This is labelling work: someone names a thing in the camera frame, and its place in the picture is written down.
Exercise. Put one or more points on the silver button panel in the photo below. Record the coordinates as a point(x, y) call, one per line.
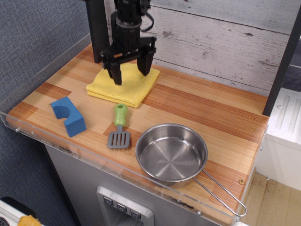
point(118, 210)

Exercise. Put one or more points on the black and yellow object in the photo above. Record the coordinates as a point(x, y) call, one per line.
point(12, 212)

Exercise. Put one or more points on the grey toy kitchen cabinet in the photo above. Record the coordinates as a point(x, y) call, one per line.
point(80, 180)

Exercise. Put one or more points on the white plastic bin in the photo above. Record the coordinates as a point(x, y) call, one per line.
point(279, 156)

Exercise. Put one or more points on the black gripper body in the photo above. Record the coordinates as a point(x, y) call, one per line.
point(127, 44)

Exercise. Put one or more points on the dark left frame post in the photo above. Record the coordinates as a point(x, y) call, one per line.
point(98, 27)

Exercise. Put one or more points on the clear acrylic table guard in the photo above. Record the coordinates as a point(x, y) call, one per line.
point(25, 64)

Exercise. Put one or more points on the blue wooden arch block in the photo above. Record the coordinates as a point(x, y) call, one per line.
point(74, 122)

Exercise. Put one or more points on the yellow dish towel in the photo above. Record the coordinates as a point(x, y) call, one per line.
point(134, 88)

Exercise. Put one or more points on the dark right frame post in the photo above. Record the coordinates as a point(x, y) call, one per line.
point(284, 65)

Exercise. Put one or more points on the stainless steel pan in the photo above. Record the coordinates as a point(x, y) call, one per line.
point(174, 155)

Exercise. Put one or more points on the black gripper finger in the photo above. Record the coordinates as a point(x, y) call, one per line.
point(115, 73)
point(144, 63)

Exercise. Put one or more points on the dark frame post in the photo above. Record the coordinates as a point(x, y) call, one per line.
point(98, 27)
point(284, 65)

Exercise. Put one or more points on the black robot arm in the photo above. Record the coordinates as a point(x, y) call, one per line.
point(130, 19)

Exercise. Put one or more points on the green handled grey spatula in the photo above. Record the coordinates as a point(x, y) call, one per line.
point(119, 139)

